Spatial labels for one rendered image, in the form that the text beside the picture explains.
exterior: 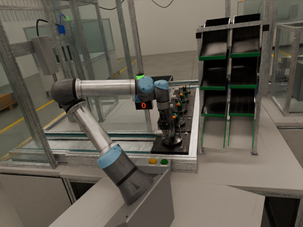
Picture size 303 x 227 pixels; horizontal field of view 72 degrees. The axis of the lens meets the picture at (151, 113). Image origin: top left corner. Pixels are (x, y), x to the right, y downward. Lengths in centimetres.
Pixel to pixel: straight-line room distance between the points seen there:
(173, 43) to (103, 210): 1108
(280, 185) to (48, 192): 155
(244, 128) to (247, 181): 30
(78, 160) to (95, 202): 38
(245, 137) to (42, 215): 169
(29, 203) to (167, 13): 1085
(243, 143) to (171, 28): 1076
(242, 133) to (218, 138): 14
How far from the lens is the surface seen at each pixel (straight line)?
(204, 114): 122
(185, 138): 145
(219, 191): 123
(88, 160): 151
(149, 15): 1200
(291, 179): 139
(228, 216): 114
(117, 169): 89
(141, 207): 80
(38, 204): 204
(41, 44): 189
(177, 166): 131
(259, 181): 133
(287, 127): 201
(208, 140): 133
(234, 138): 134
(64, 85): 100
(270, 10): 232
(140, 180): 89
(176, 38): 1184
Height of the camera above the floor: 173
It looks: 24 degrees down
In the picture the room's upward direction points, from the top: 8 degrees counter-clockwise
